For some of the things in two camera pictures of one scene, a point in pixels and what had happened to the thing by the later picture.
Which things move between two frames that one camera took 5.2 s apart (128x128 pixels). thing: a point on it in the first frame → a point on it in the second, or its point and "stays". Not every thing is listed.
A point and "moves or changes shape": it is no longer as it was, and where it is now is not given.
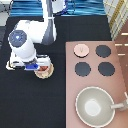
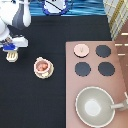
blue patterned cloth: x=34 y=8 stays
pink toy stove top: x=93 y=64 stays
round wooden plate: x=45 y=75 stays
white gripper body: x=31 y=65 → x=11 y=44
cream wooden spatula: x=8 y=67 moves or changes shape
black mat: x=29 y=101 stays
